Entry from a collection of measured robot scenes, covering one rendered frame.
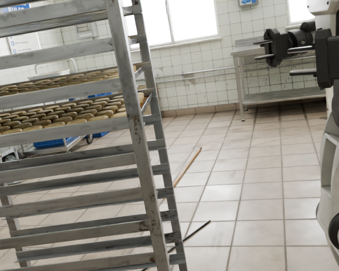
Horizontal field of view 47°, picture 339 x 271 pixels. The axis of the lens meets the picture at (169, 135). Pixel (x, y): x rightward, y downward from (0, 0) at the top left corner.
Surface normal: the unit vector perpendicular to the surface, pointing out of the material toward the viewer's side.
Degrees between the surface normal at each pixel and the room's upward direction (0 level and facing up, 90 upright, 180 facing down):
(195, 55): 90
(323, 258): 0
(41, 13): 90
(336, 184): 90
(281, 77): 90
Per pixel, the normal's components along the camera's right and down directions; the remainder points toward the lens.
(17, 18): -0.04, 0.26
